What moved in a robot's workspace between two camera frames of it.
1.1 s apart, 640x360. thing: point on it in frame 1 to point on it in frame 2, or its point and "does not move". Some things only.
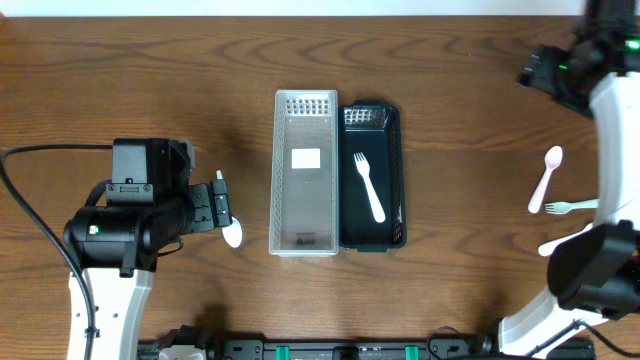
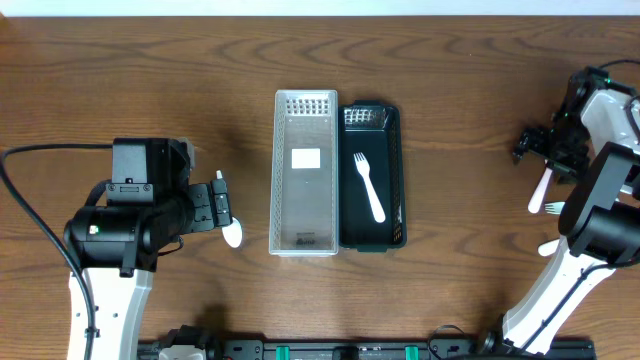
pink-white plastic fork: x=364 y=168 does not move
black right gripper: x=535 y=67 to x=542 y=147
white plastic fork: x=546 y=248 does not move
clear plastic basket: x=304 y=212 does not move
